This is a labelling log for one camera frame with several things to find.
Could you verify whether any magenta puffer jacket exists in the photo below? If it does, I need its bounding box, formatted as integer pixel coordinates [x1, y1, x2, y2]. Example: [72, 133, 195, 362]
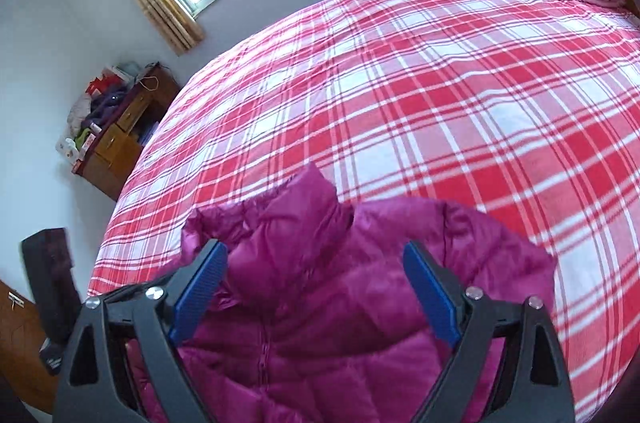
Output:
[174, 166, 556, 422]

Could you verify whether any wooden door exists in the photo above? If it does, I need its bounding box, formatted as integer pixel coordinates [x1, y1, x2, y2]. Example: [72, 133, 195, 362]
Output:
[0, 282, 58, 414]

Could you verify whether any wooden desk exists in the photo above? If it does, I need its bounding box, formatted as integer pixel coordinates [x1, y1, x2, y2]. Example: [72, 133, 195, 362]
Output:
[72, 62, 181, 200]

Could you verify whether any clutter pile on desk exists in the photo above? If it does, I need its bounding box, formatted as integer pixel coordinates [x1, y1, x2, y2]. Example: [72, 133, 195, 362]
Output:
[55, 66, 160, 167]

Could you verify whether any red plaid bed sheet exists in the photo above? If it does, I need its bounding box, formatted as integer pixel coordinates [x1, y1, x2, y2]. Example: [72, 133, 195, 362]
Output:
[88, 0, 639, 421]

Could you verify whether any metal door handle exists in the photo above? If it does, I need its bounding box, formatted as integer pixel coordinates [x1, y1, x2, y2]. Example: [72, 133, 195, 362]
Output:
[8, 292, 25, 309]

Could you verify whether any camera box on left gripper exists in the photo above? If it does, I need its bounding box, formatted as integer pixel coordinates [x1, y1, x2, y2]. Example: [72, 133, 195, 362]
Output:
[21, 228, 81, 377]

